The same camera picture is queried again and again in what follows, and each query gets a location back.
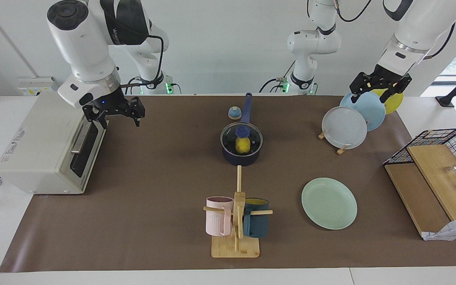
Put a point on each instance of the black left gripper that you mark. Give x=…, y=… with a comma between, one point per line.
x=382, y=79

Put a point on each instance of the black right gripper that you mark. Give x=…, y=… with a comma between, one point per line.
x=109, y=106

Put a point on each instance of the glass lid blue knob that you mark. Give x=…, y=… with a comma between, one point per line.
x=242, y=130

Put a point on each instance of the yellow potato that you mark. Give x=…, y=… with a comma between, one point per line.
x=242, y=146

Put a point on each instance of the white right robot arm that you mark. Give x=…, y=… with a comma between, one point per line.
x=81, y=39

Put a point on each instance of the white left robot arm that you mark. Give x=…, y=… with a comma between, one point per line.
x=422, y=23

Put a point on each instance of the light blue plate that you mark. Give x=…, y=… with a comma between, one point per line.
x=374, y=114

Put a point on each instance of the yellow plate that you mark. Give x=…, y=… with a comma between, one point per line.
x=396, y=105

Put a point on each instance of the grey plate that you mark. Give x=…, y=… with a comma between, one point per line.
x=344, y=127

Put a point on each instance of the wooden plate rack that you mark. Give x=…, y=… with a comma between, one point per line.
x=342, y=150

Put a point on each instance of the light green plate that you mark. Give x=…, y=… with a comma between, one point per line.
x=329, y=204

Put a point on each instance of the brown table mat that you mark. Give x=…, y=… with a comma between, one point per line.
x=152, y=198

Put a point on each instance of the beige toaster oven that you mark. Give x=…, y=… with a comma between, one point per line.
x=34, y=150

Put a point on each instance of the wooden shelf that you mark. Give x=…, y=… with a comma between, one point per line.
x=430, y=178

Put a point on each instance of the small blue round shaker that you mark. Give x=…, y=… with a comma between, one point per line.
x=234, y=114

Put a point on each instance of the pink mug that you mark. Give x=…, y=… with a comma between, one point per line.
x=216, y=221

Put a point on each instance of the dark blue mug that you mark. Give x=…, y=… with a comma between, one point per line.
x=256, y=225

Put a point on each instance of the wooden mug tree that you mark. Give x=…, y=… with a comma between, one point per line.
x=236, y=249

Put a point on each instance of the white wall socket box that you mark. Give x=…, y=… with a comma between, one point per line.
x=34, y=90

